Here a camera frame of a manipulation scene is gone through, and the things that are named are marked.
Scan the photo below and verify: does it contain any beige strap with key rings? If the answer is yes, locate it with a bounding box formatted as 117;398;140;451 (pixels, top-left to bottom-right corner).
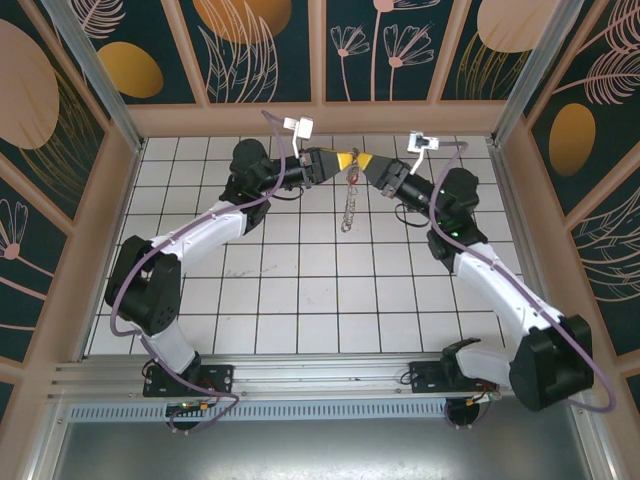
340;147;363;234

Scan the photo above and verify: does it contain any small controller board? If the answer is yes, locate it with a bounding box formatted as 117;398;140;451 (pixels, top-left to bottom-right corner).
464;389;502;407
166;399;214;417

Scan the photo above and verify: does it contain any grey metal sheet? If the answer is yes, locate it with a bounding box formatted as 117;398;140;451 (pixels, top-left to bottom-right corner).
49;394;606;480

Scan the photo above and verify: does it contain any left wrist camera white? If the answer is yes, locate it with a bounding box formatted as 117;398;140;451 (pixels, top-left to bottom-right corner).
282;115;317;162

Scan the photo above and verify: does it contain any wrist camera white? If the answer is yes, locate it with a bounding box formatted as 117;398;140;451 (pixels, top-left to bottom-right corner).
407;130;442;174
282;115;317;162

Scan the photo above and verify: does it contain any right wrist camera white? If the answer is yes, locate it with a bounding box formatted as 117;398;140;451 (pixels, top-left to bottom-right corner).
407;130;442;174

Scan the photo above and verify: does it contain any aluminium side rail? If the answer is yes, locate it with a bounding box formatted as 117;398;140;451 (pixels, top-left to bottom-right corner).
487;138;546;301

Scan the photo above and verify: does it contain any aluminium frame post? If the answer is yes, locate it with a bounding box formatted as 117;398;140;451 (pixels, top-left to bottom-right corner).
489;0;574;146
39;0;147;154

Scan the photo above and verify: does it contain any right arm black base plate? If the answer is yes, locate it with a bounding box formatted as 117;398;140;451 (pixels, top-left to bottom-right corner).
408;360;501;397

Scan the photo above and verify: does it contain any aluminium mounting rail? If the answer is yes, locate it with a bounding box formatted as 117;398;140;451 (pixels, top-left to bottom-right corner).
47;352;596;401

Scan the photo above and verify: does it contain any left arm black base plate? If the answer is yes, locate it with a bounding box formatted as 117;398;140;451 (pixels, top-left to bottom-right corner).
143;363;236;399

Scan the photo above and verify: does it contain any grey slotted cable duct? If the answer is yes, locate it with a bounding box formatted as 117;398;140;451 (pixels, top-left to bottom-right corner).
67;402;581;422

